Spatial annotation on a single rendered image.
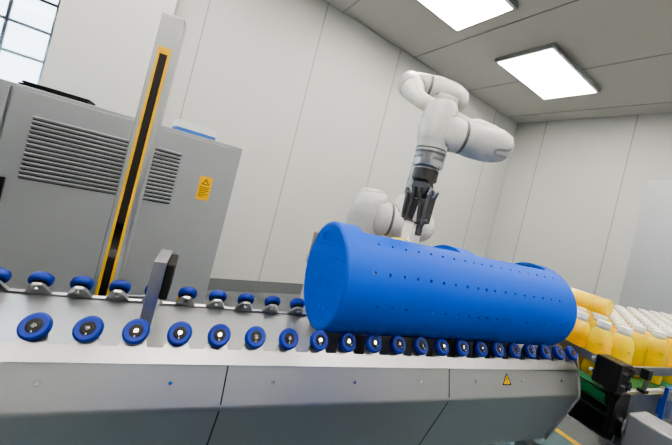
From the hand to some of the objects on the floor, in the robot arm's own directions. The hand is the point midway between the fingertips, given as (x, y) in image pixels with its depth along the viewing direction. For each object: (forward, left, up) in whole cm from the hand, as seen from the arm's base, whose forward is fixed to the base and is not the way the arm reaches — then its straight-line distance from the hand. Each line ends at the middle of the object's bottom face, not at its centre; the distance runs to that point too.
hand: (410, 234), depth 93 cm
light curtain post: (-33, -76, -126) cm, 150 cm away
